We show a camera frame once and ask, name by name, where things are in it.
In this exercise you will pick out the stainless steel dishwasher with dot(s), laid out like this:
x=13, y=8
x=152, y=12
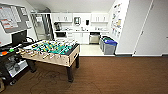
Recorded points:
x=94, y=39

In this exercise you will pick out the white two-door base cabinet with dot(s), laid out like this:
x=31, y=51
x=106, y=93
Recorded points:
x=81, y=37

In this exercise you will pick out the blue-lid recycling bin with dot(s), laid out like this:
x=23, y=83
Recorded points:
x=110, y=48

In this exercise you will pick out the black built-in microwave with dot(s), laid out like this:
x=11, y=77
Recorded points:
x=61, y=34

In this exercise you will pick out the green foosball table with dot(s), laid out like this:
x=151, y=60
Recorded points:
x=50, y=50

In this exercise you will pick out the white waste sorting sign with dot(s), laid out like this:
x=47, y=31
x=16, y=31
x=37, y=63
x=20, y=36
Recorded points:
x=119, y=35

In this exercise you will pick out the notice board with papers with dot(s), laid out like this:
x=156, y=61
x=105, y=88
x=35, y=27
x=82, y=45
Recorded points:
x=116, y=13

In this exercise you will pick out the stainless steel refrigerator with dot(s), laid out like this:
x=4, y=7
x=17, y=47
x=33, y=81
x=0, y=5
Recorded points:
x=41, y=26

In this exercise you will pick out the white paper fridge note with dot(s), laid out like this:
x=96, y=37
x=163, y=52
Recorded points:
x=39, y=19

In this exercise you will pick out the black computer monitor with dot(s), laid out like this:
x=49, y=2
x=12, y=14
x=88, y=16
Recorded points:
x=19, y=37

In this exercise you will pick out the white door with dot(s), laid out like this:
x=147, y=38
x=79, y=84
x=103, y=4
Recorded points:
x=153, y=26

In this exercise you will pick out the small green cart object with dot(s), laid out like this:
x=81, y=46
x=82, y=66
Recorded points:
x=11, y=50

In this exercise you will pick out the white paper on board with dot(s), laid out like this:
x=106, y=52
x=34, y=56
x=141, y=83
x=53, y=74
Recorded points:
x=15, y=15
x=6, y=18

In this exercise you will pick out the small orange cart object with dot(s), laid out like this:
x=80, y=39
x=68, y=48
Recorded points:
x=3, y=52

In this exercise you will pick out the brown framed wall notice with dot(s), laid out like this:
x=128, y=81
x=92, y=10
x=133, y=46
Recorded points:
x=119, y=23

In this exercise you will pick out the grey wall board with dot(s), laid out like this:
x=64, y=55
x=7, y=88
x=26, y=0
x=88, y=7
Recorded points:
x=23, y=26

